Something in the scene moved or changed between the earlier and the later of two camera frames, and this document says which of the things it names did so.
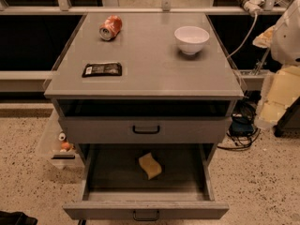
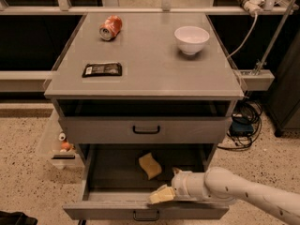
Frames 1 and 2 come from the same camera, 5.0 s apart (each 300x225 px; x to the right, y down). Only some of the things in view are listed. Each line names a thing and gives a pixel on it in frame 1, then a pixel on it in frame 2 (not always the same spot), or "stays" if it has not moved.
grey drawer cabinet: x=145 y=81 stays
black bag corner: x=16 y=218 stays
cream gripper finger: x=264 y=39 to x=186 y=186
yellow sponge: x=150 y=166 stays
